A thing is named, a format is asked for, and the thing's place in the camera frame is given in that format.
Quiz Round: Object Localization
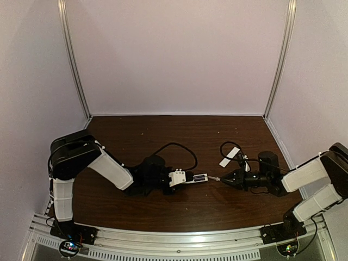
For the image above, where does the clear handle small screwdriver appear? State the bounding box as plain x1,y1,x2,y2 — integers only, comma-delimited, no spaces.
208,176,221,182

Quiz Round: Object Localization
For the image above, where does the white remote back cover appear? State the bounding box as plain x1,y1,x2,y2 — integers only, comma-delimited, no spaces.
219,147,240,167

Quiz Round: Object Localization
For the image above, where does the white remote control body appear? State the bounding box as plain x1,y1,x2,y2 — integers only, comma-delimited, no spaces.
185,173,208,184

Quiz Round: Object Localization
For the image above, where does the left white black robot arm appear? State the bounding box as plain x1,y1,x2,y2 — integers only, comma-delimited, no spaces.
47,129,194,241

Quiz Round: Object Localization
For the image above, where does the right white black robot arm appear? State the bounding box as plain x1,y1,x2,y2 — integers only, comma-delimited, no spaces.
220,142,347,235

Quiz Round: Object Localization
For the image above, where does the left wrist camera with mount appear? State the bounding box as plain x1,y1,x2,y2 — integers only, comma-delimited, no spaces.
169,169,186,187

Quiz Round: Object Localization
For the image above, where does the right black camera cable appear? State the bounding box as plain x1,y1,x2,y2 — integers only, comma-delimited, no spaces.
219,141,289,173

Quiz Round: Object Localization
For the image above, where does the black camera cable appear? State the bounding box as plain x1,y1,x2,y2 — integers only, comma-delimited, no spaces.
219,141,289,173
153,142,198,173

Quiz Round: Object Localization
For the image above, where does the left black camera cable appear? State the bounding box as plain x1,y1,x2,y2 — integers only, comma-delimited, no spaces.
153,142,198,173

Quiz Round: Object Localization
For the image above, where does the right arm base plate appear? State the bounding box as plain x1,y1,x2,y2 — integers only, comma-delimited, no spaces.
259,223,307,244

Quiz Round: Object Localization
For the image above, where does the aluminium front rail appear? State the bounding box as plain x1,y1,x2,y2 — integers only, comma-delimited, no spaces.
27,214,335,261

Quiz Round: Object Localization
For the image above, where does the perforated white cable duct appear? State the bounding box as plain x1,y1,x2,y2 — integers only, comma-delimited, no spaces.
31,236,261,260

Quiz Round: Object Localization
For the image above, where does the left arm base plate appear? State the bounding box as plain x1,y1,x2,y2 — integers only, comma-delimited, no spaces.
50,221,97,245

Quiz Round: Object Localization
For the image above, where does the right aluminium frame post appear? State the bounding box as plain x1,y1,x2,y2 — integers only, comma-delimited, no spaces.
263,0,297,121

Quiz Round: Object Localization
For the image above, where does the aluminium frame post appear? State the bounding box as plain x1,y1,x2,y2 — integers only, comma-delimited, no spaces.
57,0,92,120
263,0,297,121

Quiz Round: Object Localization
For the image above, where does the left aluminium frame post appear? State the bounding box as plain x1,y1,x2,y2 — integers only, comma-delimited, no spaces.
57,0,92,120

